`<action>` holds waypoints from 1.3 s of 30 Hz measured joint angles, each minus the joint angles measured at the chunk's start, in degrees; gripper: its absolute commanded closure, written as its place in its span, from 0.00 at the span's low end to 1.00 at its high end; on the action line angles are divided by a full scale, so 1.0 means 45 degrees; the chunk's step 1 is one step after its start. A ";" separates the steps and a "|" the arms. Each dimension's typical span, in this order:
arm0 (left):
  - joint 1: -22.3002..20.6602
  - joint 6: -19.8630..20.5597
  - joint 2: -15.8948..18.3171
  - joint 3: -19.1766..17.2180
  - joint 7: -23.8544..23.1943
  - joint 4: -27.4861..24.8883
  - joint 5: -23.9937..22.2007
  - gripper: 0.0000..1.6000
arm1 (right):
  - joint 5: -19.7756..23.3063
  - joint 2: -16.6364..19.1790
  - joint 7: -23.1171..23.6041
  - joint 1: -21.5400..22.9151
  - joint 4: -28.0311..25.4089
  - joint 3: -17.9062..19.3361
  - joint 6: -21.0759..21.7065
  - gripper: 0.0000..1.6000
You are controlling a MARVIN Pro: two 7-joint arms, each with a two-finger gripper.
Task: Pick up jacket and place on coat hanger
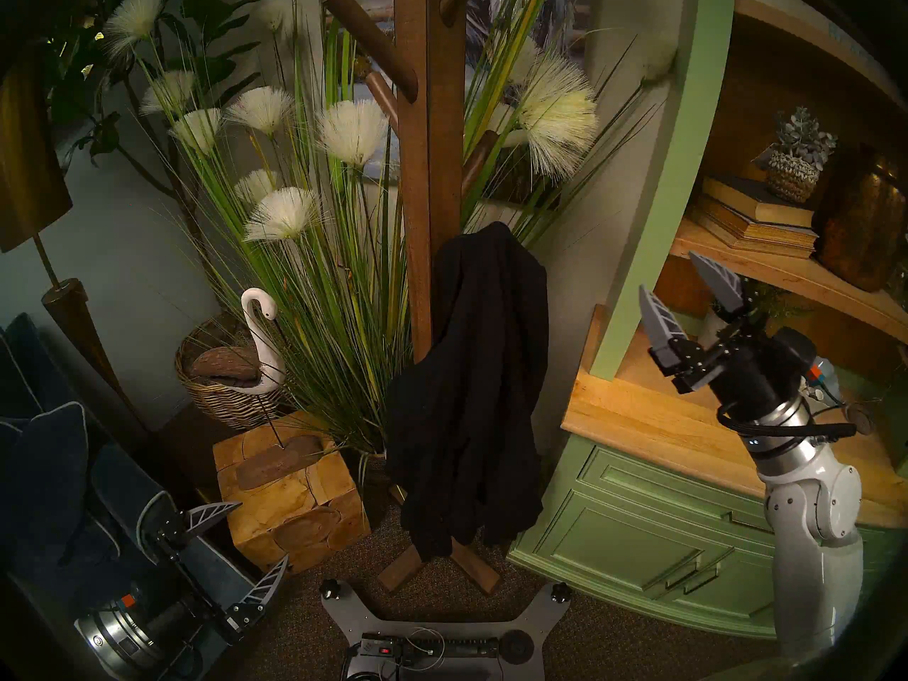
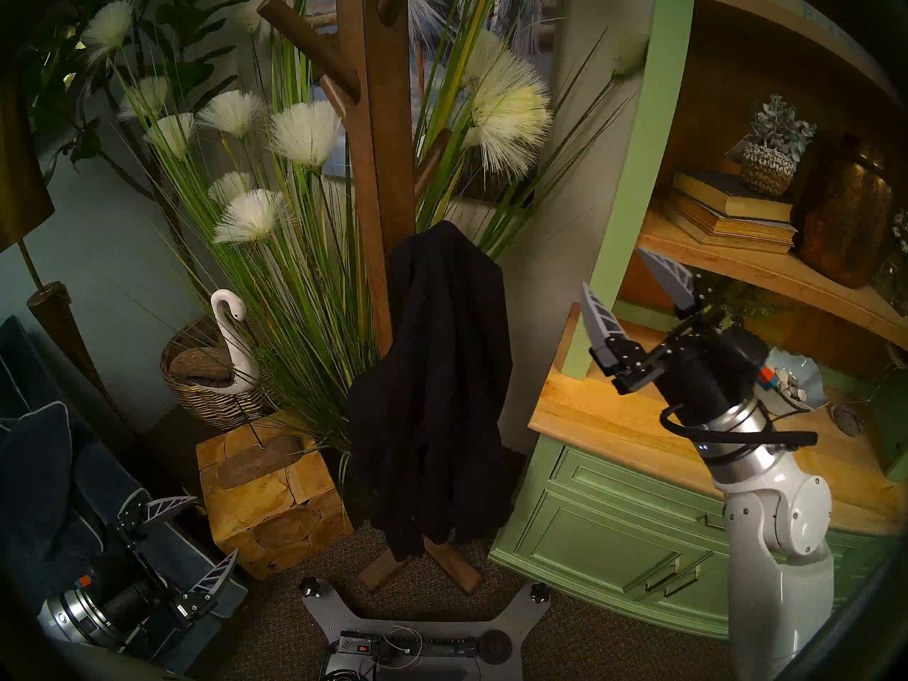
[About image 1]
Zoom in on dark cover old book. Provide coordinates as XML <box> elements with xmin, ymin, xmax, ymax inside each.
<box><xmin>702</xmin><ymin>175</ymin><xmax>815</xmax><ymax>228</ymax></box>

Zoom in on stack of old books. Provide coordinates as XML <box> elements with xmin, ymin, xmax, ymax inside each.
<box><xmin>695</xmin><ymin>194</ymin><xmax>819</xmax><ymax>244</ymax></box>

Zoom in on dark blue piped cushion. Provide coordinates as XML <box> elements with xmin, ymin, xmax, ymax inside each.
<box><xmin>0</xmin><ymin>402</ymin><xmax>89</xmax><ymax>567</ymax></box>

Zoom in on dark blue armchair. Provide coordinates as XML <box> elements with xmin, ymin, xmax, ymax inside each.
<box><xmin>0</xmin><ymin>312</ymin><xmax>256</xmax><ymax>681</ymax></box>

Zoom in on brown glazed vase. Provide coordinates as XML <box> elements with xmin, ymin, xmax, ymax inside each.
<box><xmin>811</xmin><ymin>144</ymin><xmax>908</xmax><ymax>292</ymax></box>

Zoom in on brass floor lamp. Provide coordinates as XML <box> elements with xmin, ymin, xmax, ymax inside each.
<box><xmin>0</xmin><ymin>70</ymin><xmax>150</xmax><ymax>432</ymax></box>

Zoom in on black jacket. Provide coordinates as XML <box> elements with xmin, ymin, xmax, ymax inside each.
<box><xmin>383</xmin><ymin>222</ymin><xmax>550</xmax><ymax>563</ymax></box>

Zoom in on tall grass plant white puffs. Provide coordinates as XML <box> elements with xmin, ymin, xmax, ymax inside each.
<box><xmin>103</xmin><ymin>0</ymin><xmax>675</xmax><ymax>467</ymax></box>

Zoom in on woven plant pot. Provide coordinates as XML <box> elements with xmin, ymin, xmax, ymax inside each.
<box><xmin>358</xmin><ymin>451</ymin><xmax>394</xmax><ymax>517</ymax></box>

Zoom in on wooden block stool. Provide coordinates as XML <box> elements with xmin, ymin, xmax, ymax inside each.
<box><xmin>213</xmin><ymin>411</ymin><xmax>371</xmax><ymax>575</ymax></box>

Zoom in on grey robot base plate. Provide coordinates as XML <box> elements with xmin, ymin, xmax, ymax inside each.
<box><xmin>319</xmin><ymin>579</ymin><xmax>572</xmax><ymax>681</ymax></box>

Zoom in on green plant in grey pot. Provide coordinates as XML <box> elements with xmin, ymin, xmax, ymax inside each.
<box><xmin>699</xmin><ymin>279</ymin><xmax>809</xmax><ymax>347</ymax></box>

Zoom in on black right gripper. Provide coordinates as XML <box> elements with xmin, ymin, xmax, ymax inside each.
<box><xmin>638</xmin><ymin>252</ymin><xmax>816</xmax><ymax>421</ymax></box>

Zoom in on black power strip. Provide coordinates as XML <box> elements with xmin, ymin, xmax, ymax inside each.
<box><xmin>358</xmin><ymin>633</ymin><xmax>501</xmax><ymax>660</ymax></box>

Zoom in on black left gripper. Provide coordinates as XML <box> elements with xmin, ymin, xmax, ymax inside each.
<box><xmin>128</xmin><ymin>501</ymin><xmax>290</xmax><ymax>655</ymax></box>

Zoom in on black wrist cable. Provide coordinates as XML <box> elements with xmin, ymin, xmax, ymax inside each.
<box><xmin>716</xmin><ymin>403</ymin><xmax>859</xmax><ymax>443</ymax></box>

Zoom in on white swan figurine on rod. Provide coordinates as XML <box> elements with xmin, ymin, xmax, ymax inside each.
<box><xmin>188</xmin><ymin>287</ymin><xmax>326</xmax><ymax>490</ymax></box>

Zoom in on wicker basket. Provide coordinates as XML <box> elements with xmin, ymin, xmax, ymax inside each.
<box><xmin>175</xmin><ymin>316</ymin><xmax>292</xmax><ymax>432</ymax></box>

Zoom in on green wooden shelf cabinet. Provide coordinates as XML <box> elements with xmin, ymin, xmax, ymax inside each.
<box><xmin>507</xmin><ymin>0</ymin><xmax>908</xmax><ymax>641</ymax></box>

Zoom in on thick worn old book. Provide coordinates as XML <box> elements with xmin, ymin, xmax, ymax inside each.
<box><xmin>688</xmin><ymin>208</ymin><xmax>816</xmax><ymax>260</ymax></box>

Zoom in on small wrist camera box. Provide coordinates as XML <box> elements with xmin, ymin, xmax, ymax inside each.
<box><xmin>805</xmin><ymin>357</ymin><xmax>841</xmax><ymax>404</ymax></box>

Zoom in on succulent in woven pot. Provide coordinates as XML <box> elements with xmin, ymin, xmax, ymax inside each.
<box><xmin>753</xmin><ymin>106</ymin><xmax>838</xmax><ymax>204</ymax></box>

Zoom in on bird canvas wall painting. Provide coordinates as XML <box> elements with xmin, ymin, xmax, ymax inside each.
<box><xmin>340</xmin><ymin>0</ymin><xmax>593</xmax><ymax>205</ymax></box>

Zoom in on brown wooden coat rack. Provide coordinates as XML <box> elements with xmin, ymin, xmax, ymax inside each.
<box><xmin>321</xmin><ymin>0</ymin><xmax>503</xmax><ymax>595</ymax></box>

